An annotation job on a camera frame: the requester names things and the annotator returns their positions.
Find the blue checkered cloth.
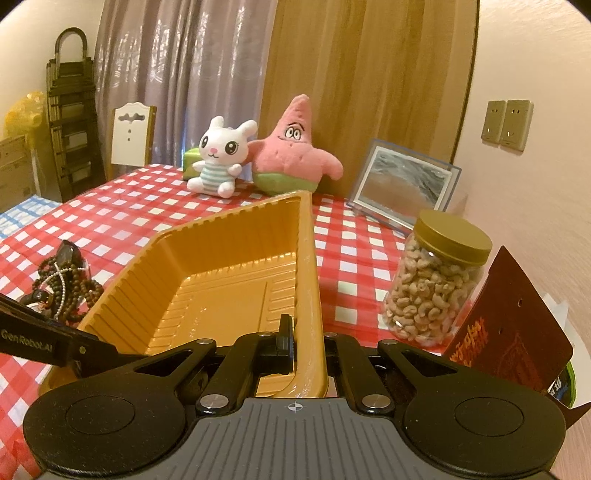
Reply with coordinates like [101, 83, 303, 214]
[0, 194, 63, 238]

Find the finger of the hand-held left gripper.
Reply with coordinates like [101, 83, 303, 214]
[73, 340, 145, 377]

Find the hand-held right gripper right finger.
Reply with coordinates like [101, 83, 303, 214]
[323, 332, 463, 415]

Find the cardboard box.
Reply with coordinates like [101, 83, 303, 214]
[0, 134, 38, 213]

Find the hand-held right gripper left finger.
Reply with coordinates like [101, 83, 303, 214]
[115, 314, 296, 415]

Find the grey sheer curtain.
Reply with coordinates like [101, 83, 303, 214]
[95, 0, 278, 168]

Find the white bunny plush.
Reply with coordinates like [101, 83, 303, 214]
[187, 116, 258, 199]

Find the small dark bead bracelet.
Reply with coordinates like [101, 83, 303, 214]
[76, 277, 106, 308]

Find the yellow plastic bag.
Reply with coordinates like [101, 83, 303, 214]
[4, 91, 47, 139]

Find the green tissue box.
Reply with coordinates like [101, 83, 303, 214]
[182, 148, 206, 181]

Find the pink starfish plush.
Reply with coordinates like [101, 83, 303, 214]
[247, 94, 345, 195]

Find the golden plastic tray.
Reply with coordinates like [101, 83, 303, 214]
[46, 189, 331, 400]

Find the green packet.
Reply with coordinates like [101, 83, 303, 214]
[547, 362, 579, 409]

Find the red checkered tablecloth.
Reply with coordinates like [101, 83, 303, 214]
[0, 164, 467, 464]

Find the white wooden chair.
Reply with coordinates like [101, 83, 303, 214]
[110, 102, 158, 169]

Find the brown bead necklace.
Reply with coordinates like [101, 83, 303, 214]
[18, 256, 95, 320]

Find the white pearl strand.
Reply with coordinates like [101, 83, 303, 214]
[44, 263, 89, 319]

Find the white paper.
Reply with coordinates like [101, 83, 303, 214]
[544, 291, 571, 325]

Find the brown curtain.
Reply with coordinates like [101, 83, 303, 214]
[259, 0, 478, 197]

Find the picture frame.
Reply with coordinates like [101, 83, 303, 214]
[347, 138, 462, 229]

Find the beige wall socket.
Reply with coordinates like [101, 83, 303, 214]
[500, 99, 535, 152]
[480, 100, 508, 145]

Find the cashew jar with gold lid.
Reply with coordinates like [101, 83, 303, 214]
[381, 209, 494, 347]

